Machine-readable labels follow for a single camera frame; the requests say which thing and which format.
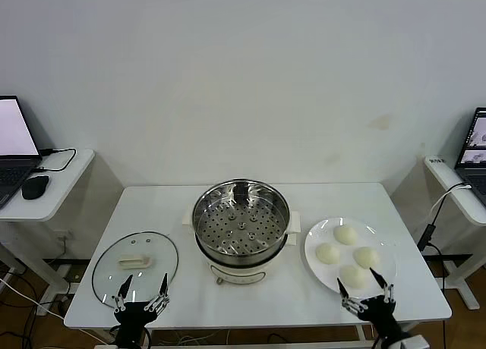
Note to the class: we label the round white plate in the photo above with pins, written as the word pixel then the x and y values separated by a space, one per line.
pixel 319 277

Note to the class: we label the black computer mouse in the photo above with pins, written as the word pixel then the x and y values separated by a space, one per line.
pixel 35 187

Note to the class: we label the laptop with dark screen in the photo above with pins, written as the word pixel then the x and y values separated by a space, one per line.
pixel 476 144

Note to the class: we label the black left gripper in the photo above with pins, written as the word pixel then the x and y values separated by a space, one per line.
pixel 134 315

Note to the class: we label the perforated steel steamer basket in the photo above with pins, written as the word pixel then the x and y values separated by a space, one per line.
pixel 228 227

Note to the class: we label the laptop with pale pink screen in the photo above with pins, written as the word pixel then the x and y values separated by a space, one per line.
pixel 11 129

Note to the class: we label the white wall socket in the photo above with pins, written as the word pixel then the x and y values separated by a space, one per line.
pixel 62 237

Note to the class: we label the white steamed baozi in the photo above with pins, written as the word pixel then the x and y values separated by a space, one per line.
pixel 327 252
pixel 353 277
pixel 367 257
pixel 344 235

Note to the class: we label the cream electric cooker base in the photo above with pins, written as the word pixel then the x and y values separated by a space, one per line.
pixel 239 273

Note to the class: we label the white main table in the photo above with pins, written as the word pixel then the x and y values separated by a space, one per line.
pixel 266 307

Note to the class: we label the round glass pot lid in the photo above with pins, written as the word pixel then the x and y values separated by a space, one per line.
pixel 136 243

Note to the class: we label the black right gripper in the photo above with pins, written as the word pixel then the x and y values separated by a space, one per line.
pixel 377 311

